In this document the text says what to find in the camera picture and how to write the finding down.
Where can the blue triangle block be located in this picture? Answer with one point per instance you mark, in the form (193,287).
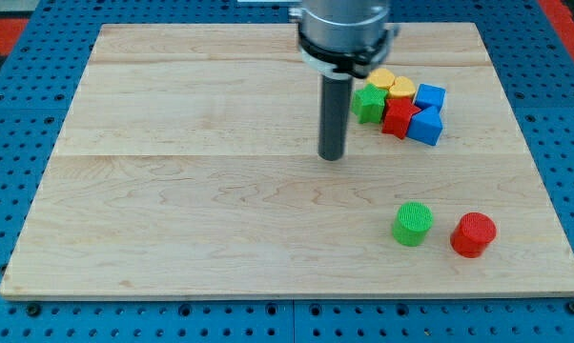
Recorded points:
(426,126)

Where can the red star block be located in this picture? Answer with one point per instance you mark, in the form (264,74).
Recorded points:
(397,116)

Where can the red cylinder block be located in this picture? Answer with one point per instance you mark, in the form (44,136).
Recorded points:
(473,234)

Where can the green star block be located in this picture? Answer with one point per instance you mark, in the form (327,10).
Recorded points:
(368,104)

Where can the blue cube block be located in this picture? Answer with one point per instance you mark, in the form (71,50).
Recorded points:
(428,96)

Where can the light wooden board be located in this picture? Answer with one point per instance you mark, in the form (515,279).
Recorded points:
(187,169)

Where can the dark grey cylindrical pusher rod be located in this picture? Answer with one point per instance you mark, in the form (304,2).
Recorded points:
(335,99)

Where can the green cylinder block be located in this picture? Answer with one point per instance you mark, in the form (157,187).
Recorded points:
(412,223)

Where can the yellow hexagon block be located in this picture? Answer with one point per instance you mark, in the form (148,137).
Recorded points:
(381,78)

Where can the yellow heart block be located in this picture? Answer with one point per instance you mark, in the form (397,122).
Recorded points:
(403,87)

